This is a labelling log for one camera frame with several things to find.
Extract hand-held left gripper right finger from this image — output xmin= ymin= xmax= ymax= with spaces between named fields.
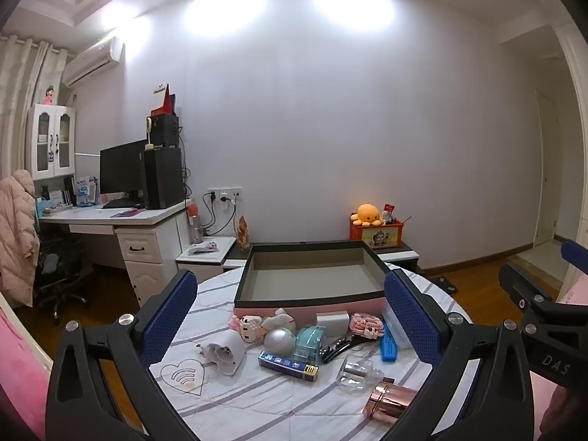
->
xmin=383 ymin=267 xmax=536 ymax=441

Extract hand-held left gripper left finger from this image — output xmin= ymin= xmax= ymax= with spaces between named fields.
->
xmin=46 ymin=269 xmax=207 ymax=441

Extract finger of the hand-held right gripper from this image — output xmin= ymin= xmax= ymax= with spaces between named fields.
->
xmin=498 ymin=261 xmax=559 ymax=320
xmin=560 ymin=238 xmax=588 ymax=281

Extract blue comb case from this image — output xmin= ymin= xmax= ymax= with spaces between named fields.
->
xmin=380 ymin=322 xmax=398 ymax=363

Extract pink bag of hair clips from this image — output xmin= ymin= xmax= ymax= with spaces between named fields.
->
xmin=348 ymin=312 xmax=386 ymax=341

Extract black hair clip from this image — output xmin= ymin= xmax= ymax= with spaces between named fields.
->
xmin=320 ymin=336 xmax=365 ymax=363

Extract white charger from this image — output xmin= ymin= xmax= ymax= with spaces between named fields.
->
xmin=316 ymin=311 xmax=350 ymax=339

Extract rose gold tube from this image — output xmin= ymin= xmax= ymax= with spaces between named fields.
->
xmin=362 ymin=381 xmax=419 ymax=426

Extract teal tape dispenser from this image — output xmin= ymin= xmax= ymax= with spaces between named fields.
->
xmin=294 ymin=325 xmax=326 ymax=363

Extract white pink cat block toy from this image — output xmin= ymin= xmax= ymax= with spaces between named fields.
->
xmin=261 ymin=309 xmax=295 ymax=332

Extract grey box with pink side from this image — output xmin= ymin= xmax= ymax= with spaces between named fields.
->
xmin=233 ymin=240 xmax=390 ymax=321

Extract long blue box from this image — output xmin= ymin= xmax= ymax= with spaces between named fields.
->
xmin=258 ymin=350 xmax=319 ymax=382

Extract pink printed blanket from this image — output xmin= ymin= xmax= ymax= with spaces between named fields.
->
xmin=556 ymin=271 xmax=588 ymax=306

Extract black floor scale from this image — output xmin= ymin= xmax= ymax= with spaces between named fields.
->
xmin=425 ymin=276 xmax=459 ymax=294

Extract black white low cabinet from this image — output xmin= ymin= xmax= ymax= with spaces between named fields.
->
xmin=223 ymin=239 xmax=422 ymax=282

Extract white nightstand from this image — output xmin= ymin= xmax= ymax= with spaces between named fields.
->
xmin=175 ymin=235 xmax=240 ymax=282

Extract white desk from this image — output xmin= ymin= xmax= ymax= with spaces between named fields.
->
xmin=37 ymin=200 xmax=194 ymax=311

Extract clear glass bottle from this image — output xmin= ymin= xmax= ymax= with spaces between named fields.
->
xmin=337 ymin=355 xmax=396 ymax=389

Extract red printed crate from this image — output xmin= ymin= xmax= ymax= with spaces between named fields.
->
xmin=349 ymin=218 xmax=405 ymax=251

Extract white door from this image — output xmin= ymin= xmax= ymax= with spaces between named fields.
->
xmin=533 ymin=87 xmax=564 ymax=249

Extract clear bottle with red cap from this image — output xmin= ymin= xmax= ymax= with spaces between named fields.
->
xmin=187 ymin=199 xmax=205 ymax=244

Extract striped white bedsheet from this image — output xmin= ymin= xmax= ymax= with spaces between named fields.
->
xmin=149 ymin=262 xmax=474 ymax=441

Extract orange snack bag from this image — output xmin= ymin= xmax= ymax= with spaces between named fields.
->
xmin=236 ymin=215 xmax=252 ymax=254

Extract orange octopus plush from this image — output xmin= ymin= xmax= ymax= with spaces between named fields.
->
xmin=350 ymin=203 xmax=386 ymax=227

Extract black office chair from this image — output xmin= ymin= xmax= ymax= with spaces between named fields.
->
xmin=34 ymin=234 xmax=93 ymax=321

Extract silver ball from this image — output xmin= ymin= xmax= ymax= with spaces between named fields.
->
xmin=263 ymin=328 xmax=297 ymax=358

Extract black computer tower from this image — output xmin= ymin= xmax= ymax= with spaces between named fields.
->
xmin=143 ymin=146 xmax=186 ymax=210

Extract blue white boxes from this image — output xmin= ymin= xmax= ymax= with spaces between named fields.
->
xmin=73 ymin=175 xmax=98 ymax=207

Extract black monitor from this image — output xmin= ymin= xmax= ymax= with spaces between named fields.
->
xmin=99 ymin=139 xmax=149 ymax=204

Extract pink cloth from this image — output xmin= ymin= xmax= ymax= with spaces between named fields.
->
xmin=0 ymin=308 xmax=52 ymax=429

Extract pink padded coat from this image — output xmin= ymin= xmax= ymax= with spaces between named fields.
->
xmin=0 ymin=169 xmax=42 ymax=309

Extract black speaker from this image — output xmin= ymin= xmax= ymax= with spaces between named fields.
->
xmin=151 ymin=114 xmax=181 ymax=149

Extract white glass-door cabinet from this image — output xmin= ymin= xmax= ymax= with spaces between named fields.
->
xmin=25 ymin=103 xmax=78 ymax=181

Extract red paper item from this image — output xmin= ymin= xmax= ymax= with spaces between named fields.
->
xmin=151 ymin=84 xmax=178 ymax=116

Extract cream curtain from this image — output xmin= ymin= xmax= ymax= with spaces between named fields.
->
xmin=0 ymin=32 xmax=80 ymax=185

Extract white air conditioner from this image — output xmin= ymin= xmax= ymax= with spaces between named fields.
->
xmin=62 ymin=37 xmax=125 ymax=88

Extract black power cable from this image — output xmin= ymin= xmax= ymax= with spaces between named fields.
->
xmin=181 ymin=138 xmax=230 ymax=236

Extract white wall outlet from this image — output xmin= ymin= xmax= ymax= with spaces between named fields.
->
xmin=208 ymin=187 xmax=243 ymax=203

